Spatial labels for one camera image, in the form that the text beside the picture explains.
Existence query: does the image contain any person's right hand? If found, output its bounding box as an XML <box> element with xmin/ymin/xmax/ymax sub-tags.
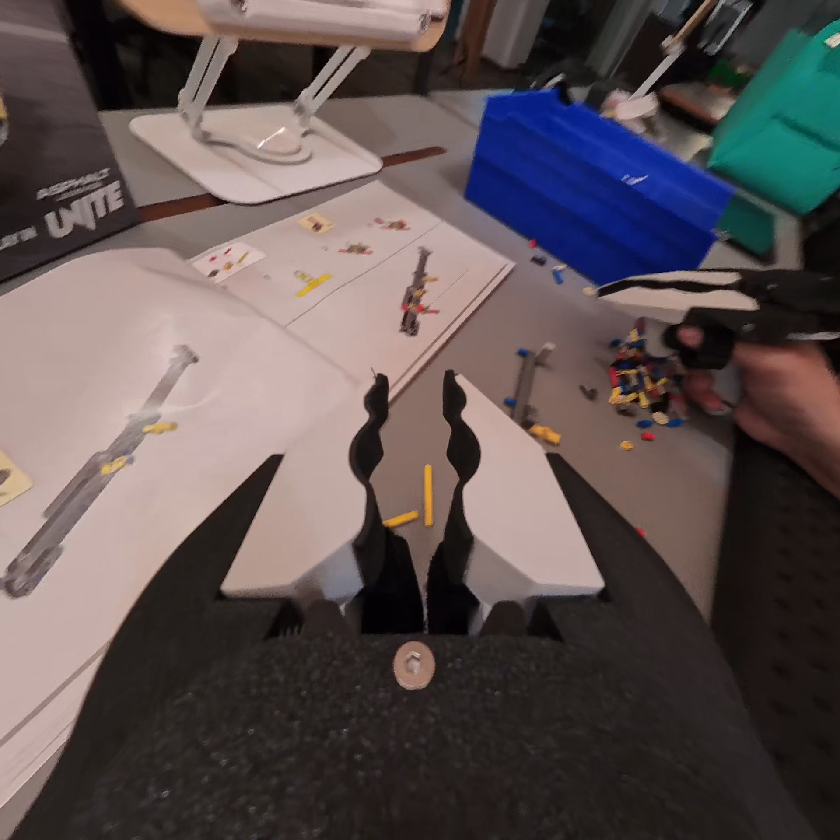
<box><xmin>676</xmin><ymin>326</ymin><xmax>840</xmax><ymax>500</ymax></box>

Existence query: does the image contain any long grey lego beam assembly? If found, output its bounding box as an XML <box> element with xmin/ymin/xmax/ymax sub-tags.
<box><xmin>502</xmin><ymin>341</ymin><xmax>563</xmax><ymax>448</ymax></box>

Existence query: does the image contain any pile of colourful lego pieces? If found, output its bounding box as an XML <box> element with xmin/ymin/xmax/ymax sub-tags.
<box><xmin>605</xmin><ymin>317</ymin><xmax>691</xmax><ymax>431</ymax></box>

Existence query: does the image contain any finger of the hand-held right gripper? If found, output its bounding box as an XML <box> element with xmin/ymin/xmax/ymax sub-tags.
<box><xmin>594</xmin><ymin>270</ymin><xmax>746</xmax><ymax>298</ymax></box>
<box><xmin>596</xmin><ymin>287</ymin><xmax>763</xmax><ymax>317</ymax></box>

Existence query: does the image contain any teal tote bag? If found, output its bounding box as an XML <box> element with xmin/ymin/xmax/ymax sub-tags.
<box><xmin>707</xmin><ymin>18</ymin><xmax>840</xmax><ymax>258</ymax></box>

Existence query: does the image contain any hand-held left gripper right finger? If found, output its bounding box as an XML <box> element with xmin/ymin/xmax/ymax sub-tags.
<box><xmin>427</xmin><ymin>369</ymin><xmax>606</xmax><ymax>635</ymax></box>

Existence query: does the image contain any black lego set box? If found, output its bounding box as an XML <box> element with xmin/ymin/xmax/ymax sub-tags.
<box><xmin>0</xmin><ymin>0</ymin><xmax>143</xmax><ymax>284</ymax></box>

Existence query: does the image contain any blue plastic bin stack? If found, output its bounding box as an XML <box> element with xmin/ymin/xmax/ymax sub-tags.
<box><xmin>463</xmin><ymin>88</ymin><xmax>737</xmax><ymax>287</ymax></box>

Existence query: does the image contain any lego instruction booklet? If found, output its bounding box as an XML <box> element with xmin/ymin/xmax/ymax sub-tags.
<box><xmin>0</xmin><ymin>179</ymin><xmax>517</xmax><ymax>805</ymax></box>

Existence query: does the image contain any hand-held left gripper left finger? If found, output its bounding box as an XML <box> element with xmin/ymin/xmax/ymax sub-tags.
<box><xmin>218</xmin><ymin>373</ymin><xmax>425</xmax><ymax>635</ymax></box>

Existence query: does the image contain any white document stand wooden board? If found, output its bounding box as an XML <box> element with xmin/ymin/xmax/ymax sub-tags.
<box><xmin>117</xmin><ymin>0</ymin><xmax>455</xmax><ymax>206</ymax></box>

